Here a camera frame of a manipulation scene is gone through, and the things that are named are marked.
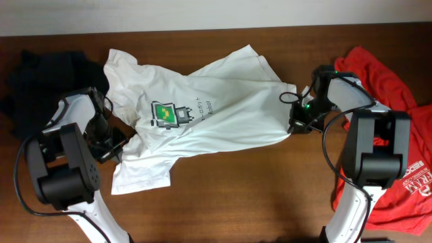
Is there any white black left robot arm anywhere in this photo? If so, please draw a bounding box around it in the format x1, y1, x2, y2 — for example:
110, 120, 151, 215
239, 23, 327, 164
18, 87, 132, 242

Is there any white t-shirt with robot print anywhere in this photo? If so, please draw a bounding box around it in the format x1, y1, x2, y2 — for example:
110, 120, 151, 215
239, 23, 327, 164
103, 46, 296, 195

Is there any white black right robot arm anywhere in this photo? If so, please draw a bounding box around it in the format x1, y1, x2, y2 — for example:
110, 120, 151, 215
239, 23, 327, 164
279, 65, 410, 243

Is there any red t-shirt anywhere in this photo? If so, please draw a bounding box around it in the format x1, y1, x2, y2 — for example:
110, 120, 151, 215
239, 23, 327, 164
335, 47, 431, 236

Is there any black folded clothes pile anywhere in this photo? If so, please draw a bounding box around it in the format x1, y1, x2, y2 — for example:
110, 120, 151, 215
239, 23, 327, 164
1, 50, 109, 140

